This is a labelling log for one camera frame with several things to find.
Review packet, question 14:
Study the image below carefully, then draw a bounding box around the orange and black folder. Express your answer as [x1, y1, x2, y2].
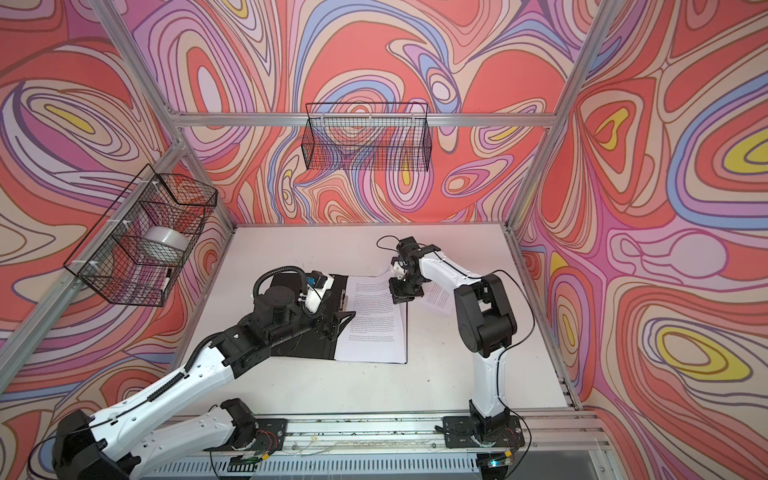
[271, 271, 408, 364]

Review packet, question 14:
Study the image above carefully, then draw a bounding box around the printed paper sheet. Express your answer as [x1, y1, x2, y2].
[334, 274, 407, 364]
[385, 271, 455, 317]

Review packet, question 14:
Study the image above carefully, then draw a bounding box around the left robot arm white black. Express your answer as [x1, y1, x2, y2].
[52, 286, 356, 479]

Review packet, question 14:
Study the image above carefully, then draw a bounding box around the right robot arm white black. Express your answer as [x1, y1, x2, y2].
[389, 237, 524, 449]

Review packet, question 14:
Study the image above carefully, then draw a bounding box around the white tape roll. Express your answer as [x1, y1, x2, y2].
[140, 226, 189, 265]

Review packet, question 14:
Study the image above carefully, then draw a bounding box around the green circuit board left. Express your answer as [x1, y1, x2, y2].
[229, 455, 269, 469]

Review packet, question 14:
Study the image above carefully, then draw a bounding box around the green circuit board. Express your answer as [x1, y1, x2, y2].
[477, 452, 515, 469]
[229, 455, 269, 469]

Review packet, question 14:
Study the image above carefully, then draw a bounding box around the green circuit board right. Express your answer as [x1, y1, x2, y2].
[477, 452, 515, 469]

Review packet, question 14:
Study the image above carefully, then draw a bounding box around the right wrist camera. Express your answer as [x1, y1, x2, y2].
[391, 256, 408, 280]

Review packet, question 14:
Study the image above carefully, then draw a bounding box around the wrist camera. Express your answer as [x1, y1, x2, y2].
[300, 270, 334, 317]
[391, 256, 408, 280]

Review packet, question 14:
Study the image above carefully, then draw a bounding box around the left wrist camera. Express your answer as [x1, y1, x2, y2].
[300, 270, 334, 317]

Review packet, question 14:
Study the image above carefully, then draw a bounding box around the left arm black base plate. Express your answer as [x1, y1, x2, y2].
[226, 418, 288, 454]

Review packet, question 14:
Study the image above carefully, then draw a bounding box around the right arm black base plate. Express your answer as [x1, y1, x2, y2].
[434, 415, 526, 452]

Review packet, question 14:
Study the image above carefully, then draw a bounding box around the black wire basket at back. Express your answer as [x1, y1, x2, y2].
[301, 101, 432, 172]

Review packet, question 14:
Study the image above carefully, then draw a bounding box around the black wire basket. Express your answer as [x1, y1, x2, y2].
[64, 165, 218, 307]
[301, 101, 432, 172]

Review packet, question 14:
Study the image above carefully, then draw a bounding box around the black wire basket on left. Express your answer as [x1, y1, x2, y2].
[64, 165, 218, 307]

